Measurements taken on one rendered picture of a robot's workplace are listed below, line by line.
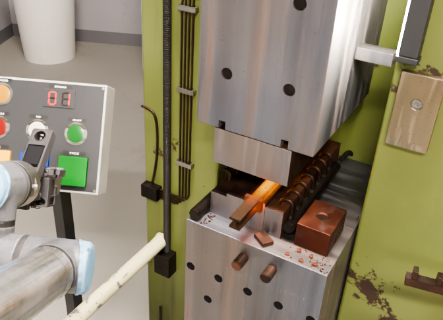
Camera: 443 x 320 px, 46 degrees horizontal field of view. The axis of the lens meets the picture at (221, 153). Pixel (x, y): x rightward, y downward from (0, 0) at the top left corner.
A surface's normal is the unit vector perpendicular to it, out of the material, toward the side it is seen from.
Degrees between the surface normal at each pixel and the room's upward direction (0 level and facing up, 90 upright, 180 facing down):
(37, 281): 60
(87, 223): 0
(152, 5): 90
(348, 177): 0
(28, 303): 81
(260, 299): 90
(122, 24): 90
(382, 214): 90
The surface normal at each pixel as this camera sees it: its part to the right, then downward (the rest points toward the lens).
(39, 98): -0.05, 0.00
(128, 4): -0.11, 0.50
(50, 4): 0.47, 0.52
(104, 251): 0.05, -0.86
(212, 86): -0.50, 0.41
